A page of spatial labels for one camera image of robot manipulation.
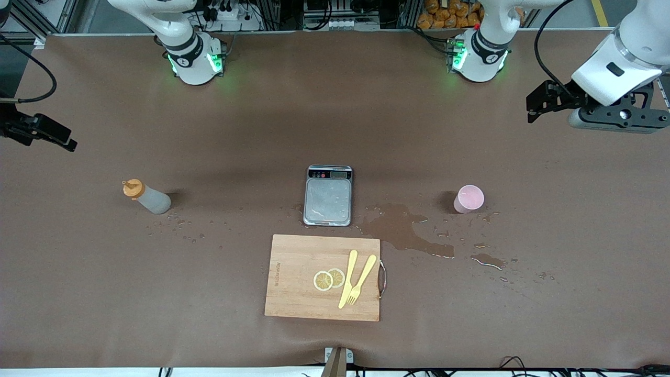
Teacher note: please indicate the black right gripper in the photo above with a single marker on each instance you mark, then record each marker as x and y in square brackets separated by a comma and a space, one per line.
[15, 127]

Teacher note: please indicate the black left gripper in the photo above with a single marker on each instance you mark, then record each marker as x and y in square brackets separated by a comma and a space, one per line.
[564, 98]

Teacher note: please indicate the squeeze bottle with orange cap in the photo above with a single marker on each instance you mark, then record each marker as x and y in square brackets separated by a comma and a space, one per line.
[152, 200]

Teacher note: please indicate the pink plastic cup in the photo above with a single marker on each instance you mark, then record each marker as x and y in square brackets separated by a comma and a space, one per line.
[468, 199]

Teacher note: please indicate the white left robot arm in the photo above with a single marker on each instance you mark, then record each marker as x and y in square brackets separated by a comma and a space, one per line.
[628, 52]

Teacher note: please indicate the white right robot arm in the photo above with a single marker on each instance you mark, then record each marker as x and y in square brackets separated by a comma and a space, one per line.
[188, 57]

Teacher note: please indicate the orange snack bags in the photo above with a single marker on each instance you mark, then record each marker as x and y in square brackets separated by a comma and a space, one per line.
[450, 15]

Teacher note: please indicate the small spilled liquid puddle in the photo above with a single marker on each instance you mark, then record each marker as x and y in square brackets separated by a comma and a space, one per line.
[487, 260]

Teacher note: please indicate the brown table cover mat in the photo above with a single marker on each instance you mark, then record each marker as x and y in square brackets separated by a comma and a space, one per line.
[157, 288]

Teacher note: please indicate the large spilled liquid puddle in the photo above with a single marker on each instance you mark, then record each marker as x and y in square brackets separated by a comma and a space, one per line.
[398, 228]

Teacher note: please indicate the white power strip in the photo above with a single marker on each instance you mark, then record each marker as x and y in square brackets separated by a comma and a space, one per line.
[230, 15]

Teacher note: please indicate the silver digital kitchen scale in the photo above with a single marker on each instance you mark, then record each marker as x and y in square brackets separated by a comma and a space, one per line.
[327, 201]

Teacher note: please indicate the yellow plastic fork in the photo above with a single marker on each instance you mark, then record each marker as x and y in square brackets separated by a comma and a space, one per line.
[365, 272]

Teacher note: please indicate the yellow plastic knife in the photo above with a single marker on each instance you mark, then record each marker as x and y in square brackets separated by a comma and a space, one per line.
[347, 277]

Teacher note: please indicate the lemon slice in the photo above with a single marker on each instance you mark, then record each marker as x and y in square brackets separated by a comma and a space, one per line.
[322, 281]
[338, 276]

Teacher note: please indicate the wooden cutting board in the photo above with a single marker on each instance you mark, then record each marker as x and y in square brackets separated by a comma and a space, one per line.
[298, 262]

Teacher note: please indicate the metal table edge clamp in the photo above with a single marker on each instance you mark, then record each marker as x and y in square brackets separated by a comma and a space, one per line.
[337, 361]

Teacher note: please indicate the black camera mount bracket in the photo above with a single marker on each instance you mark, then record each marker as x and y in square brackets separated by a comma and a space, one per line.
[641, 112]

